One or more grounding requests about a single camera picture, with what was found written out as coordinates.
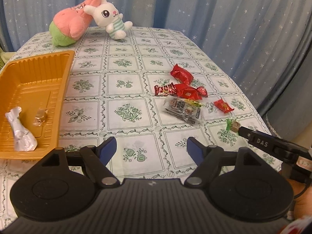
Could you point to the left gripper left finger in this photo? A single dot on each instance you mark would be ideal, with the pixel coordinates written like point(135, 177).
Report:
point(95, 159)

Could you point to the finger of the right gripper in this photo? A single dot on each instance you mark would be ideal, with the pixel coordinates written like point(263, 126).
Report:
point(274, 146)

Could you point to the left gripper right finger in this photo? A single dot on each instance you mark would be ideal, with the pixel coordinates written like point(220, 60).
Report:
point(207, 161)

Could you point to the green brown candy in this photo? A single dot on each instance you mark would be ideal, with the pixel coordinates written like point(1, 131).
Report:
point(232, 125)

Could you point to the grey black snack packet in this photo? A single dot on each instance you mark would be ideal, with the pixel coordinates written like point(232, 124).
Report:
point(177, 107)

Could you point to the small red candy packet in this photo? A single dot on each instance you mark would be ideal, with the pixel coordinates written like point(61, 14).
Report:
point(223, 106)

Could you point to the clear caramel candy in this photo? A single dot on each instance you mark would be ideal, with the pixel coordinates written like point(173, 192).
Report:
point(40, 117)

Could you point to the silver white pouch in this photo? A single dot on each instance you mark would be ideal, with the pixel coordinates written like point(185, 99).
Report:
point(24, 140)

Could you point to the shiny red foil candy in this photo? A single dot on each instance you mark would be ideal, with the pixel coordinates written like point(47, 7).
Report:
point(166, 90)

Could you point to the person right hand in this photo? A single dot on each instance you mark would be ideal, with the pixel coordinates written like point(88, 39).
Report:
point(303, 204)

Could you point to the yellow green candy packet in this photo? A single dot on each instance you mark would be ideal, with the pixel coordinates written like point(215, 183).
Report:
point(194, 103)

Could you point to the red wrapped candy packet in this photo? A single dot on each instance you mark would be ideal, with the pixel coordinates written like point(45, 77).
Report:
point(189, 92)

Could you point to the large red snack packet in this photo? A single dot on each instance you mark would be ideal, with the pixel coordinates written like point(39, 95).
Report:
point(181, 75)

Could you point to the floral green white tablecloth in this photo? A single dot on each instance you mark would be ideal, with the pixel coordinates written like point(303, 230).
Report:
point(110, 92)

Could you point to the orange plastic tray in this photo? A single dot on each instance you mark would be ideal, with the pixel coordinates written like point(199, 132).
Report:
point(33, 83)

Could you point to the blue starry curtain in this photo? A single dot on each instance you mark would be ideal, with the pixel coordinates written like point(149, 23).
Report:
point(263, 45)

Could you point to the pink star plush toy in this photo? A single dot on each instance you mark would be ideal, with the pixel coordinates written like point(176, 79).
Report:
point(69, 24)

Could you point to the white bunny plush toy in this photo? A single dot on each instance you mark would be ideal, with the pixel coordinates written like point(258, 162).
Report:
point(107, 16)

